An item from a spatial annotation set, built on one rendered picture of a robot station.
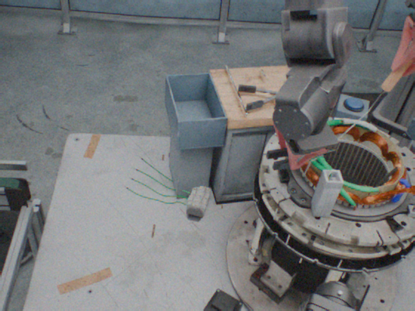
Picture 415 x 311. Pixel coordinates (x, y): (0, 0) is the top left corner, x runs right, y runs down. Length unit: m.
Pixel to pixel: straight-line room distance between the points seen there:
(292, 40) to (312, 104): 0.09
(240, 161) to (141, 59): 2.03
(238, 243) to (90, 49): 2.26
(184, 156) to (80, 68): 1.97
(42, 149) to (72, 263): 1.44
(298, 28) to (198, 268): 0.65
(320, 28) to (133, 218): 0.73
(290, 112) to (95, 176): 0.77
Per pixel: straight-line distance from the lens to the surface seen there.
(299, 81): 0.66
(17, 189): 1.35
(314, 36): 0.66
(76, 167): 1.34
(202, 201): 1.21
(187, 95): 1.21
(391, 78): 0.82
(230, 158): 1.15
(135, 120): 2.66
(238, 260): 1.14
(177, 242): 1.18
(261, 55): 3.27
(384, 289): 1.20
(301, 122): 0.65
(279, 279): 1.09
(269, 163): 0.93
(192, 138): 1.08
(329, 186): 0.81
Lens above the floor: 1.74
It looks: 44 degrees down
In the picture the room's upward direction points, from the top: 7 degrees clockwise
